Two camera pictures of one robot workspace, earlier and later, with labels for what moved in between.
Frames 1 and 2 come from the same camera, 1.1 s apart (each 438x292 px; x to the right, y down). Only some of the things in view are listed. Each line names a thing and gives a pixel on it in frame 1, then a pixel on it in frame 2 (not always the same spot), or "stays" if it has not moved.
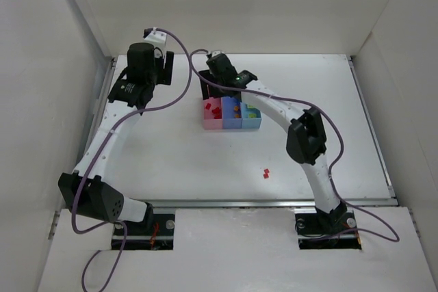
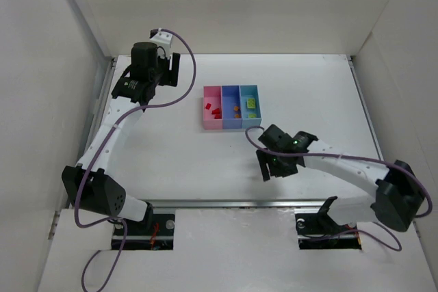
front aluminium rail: [265, 203] stays
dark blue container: [231, 113] stays
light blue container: [250, 117] stays
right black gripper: [210, 82] → [274, 163]
